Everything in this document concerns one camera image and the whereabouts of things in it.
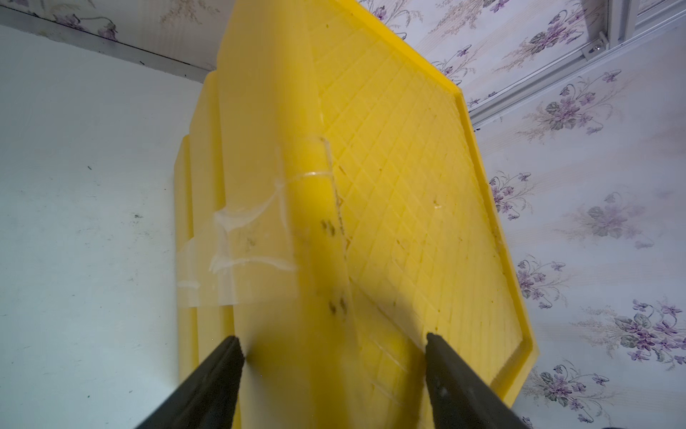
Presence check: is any yellow plastic drawer cabinet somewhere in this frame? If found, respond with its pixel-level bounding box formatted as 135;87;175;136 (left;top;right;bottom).
173;1;538;428

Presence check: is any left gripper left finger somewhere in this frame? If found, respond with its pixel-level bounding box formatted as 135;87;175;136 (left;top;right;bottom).
138;336;245;429

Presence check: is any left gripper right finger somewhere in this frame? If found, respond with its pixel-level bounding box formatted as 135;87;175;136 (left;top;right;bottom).
425;332;531;428

